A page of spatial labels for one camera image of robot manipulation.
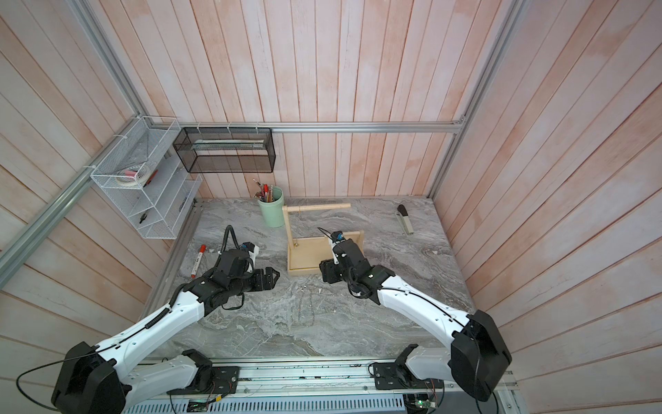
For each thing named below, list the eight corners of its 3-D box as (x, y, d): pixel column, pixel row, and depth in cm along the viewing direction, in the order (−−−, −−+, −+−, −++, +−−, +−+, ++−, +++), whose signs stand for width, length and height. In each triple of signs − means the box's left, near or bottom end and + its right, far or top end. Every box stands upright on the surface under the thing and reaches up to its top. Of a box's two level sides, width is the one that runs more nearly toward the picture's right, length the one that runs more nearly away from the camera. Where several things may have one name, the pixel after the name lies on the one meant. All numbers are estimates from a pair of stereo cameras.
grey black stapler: (405, 236, 109) (408, 229, 105) (394, 212, 118) (396, 205, 114) (412, 235, 110) (415, 228, 106) (400, 212, 118) (403, 204, 114)
